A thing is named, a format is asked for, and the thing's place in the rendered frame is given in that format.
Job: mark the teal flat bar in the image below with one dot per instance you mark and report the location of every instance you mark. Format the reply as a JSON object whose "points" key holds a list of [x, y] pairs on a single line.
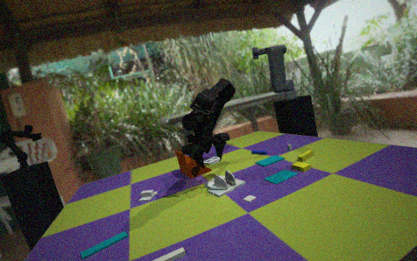
{"points": [[103, 245]]}

